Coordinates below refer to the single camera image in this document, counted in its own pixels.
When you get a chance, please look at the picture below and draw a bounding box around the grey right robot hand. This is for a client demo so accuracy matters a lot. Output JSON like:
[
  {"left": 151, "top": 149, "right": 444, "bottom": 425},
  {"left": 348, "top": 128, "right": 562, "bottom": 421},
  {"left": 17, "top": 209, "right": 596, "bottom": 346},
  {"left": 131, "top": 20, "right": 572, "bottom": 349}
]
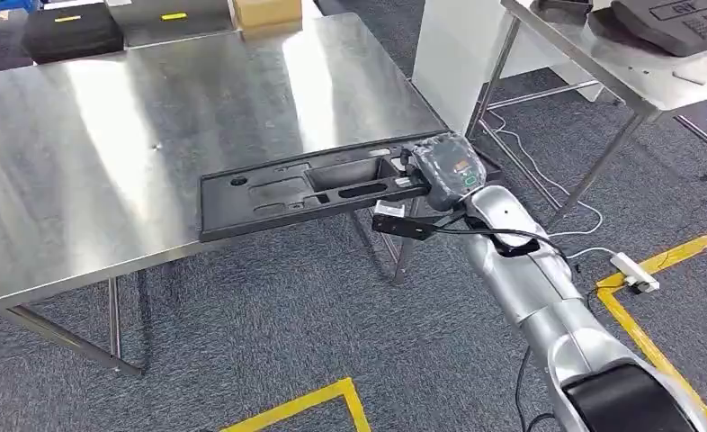
[{"left": 411, "top": 133, "right": 488, "bottom": 212}]

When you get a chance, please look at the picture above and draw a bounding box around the black plastic tray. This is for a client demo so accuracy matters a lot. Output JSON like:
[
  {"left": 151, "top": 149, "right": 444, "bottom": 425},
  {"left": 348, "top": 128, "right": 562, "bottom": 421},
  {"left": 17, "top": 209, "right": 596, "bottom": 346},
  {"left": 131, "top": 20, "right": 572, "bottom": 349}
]
[{"left": 197, "top": 130, "right": 504, "bottom": 243}]

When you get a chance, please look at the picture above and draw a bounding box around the white panel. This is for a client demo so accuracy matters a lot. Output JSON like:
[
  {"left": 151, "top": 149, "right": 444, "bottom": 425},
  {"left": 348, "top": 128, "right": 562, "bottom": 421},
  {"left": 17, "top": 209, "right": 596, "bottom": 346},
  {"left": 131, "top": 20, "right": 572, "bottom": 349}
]
[{"left": 411, "top": 0, "right": 605, "bottom": 136}]

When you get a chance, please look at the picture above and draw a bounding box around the steel side table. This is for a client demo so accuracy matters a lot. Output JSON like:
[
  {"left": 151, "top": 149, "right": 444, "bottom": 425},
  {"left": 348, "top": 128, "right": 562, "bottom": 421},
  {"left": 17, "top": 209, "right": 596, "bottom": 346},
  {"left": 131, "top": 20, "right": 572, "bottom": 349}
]
[{"left": 466, "top": 0, "right": 707, "bottom": 230}]

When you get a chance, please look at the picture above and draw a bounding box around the white power strip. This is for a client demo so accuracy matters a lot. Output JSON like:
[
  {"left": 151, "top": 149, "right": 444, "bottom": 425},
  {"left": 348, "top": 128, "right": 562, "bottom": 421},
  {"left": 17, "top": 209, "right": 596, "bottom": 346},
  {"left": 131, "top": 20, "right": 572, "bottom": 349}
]
[{"left": 609, "top": 252, "right": 660, "bottom": 294}]

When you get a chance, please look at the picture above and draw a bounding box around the cardboard box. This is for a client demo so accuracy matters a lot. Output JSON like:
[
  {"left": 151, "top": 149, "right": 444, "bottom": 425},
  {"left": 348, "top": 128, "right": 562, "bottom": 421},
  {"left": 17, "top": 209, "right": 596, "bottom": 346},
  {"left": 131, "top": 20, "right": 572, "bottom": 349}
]
[{"left": 232, "top": 0, "right": 304, "bottom": 30}]

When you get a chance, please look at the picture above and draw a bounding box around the black keypad foam tray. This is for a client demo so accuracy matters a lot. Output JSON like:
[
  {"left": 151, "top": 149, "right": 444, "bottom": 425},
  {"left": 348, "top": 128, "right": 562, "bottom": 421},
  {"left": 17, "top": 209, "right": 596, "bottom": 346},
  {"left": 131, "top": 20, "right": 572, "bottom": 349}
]
[{"left": 588, "top": 0, "right": 707, "bottom": 59}]

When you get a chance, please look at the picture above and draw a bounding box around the large steel table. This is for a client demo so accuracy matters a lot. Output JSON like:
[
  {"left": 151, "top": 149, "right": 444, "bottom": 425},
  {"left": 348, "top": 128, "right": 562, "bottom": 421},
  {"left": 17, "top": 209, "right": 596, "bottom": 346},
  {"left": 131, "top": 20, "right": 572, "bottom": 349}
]
[{"left": 0, "top": 12, "right": 450, "bottom": 378}]

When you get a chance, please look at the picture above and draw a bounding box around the grey metal box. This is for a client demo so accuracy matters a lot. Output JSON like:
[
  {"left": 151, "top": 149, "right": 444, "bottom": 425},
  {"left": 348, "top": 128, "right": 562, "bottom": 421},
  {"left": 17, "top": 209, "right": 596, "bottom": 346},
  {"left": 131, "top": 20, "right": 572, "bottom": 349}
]
[{"left": 105, "top": 0, "right": 236, "bottom": 49}]

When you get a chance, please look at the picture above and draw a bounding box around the black case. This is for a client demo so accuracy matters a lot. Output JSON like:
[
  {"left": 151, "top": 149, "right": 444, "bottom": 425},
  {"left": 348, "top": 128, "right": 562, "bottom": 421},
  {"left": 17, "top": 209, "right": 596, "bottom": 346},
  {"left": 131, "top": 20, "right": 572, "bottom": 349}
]
[{"left": 21, "top": 3, "right": 125, "bottom": 65}]

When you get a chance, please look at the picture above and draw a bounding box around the blue crate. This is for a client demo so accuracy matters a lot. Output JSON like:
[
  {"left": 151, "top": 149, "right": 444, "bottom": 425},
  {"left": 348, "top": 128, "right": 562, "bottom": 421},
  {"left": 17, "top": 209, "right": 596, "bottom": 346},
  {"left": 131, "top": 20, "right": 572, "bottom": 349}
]
[{"left": 0, "top": 0, "right": 39, "bottom": 16}]

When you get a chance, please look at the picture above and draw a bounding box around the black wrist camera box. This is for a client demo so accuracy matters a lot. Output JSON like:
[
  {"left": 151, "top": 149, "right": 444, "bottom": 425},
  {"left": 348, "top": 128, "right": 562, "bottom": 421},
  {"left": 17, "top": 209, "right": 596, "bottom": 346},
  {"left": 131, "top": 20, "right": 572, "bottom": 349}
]
[{"left": 370, "top": 200, "right": 439, "bottom": 243}]

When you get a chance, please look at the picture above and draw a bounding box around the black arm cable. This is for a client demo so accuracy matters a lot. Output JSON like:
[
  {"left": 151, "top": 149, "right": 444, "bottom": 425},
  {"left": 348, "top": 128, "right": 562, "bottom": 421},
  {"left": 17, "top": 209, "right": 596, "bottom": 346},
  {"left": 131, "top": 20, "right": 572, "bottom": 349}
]
[
  {"left": 513, "top": 346, "right": 560, "bottom": 432},
  {"left": 434, "top": 208, "right": 569, "bottom": 261}
]

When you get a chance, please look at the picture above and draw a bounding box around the white floor cable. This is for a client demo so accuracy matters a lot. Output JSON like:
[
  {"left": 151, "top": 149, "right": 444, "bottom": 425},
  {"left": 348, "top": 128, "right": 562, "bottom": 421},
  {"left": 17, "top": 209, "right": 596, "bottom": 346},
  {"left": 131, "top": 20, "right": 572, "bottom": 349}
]
[{"left": 487, "top": 110, "right": 618, "bottom": 261}]

